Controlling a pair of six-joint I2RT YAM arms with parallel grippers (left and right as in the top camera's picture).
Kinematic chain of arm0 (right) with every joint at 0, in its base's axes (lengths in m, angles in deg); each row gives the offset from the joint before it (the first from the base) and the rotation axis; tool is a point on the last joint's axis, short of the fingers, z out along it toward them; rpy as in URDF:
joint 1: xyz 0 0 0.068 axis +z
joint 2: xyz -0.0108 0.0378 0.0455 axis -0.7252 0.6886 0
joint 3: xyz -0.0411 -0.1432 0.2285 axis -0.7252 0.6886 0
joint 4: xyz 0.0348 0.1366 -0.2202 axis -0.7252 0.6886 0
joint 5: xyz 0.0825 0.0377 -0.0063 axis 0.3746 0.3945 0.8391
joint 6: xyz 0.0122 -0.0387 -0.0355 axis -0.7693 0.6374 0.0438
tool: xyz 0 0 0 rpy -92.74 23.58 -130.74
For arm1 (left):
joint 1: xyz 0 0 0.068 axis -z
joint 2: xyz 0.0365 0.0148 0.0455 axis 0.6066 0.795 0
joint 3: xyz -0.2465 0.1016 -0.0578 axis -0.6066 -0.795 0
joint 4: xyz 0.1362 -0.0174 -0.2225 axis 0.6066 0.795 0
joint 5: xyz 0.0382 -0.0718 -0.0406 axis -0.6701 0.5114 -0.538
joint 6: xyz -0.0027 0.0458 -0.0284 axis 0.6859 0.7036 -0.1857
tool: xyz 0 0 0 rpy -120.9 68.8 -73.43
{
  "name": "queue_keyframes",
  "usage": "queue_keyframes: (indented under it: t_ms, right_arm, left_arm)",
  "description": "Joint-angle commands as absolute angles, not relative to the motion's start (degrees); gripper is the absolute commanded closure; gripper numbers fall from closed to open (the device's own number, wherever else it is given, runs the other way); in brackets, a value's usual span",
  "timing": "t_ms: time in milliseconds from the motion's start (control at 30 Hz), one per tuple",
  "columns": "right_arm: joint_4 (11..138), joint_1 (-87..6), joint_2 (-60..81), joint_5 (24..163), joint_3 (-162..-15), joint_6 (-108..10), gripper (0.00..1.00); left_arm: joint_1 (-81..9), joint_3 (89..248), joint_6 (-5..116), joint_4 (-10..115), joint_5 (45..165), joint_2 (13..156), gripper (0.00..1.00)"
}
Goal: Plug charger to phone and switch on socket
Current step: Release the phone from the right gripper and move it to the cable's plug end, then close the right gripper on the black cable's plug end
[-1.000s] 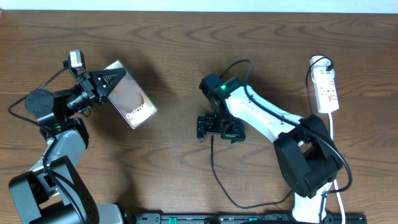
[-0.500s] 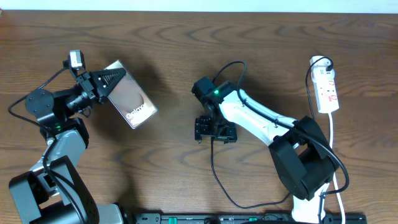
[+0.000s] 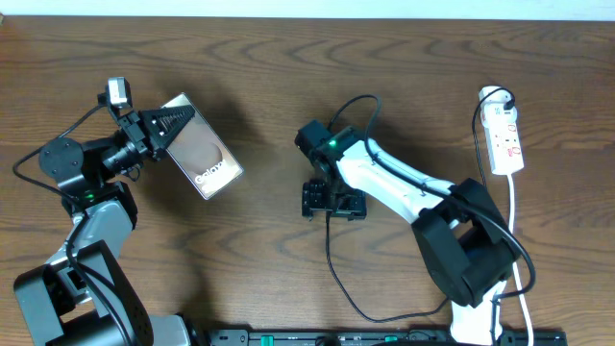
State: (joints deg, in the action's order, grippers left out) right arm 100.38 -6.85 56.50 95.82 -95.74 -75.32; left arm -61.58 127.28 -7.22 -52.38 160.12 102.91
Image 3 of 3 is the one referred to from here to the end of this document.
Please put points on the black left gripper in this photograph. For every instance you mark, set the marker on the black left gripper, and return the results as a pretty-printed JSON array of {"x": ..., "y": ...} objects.
[{"x": 135, "y": 131}]

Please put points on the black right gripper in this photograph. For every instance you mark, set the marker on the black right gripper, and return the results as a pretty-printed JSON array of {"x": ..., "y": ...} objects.
[{"x": 311, "y": 201}]

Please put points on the bronze Galaxy smartphone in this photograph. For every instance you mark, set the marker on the bronze Galaxy smartphone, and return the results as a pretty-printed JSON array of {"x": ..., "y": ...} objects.
[{"x": 201, "y": 154}]

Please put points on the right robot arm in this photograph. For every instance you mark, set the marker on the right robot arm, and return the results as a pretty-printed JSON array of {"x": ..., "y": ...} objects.
[{"x": 464, "y": 242}]

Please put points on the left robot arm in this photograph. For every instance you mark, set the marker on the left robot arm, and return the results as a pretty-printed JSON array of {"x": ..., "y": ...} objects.
[{"x": 81, "y": 296}]

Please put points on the white power strip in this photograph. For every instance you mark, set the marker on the white power strip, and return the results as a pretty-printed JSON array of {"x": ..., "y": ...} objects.
[{"x": 498, "y": 116}]

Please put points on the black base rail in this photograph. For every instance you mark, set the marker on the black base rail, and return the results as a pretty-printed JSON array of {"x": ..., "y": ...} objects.
[{"x": 233, "y": 337}]

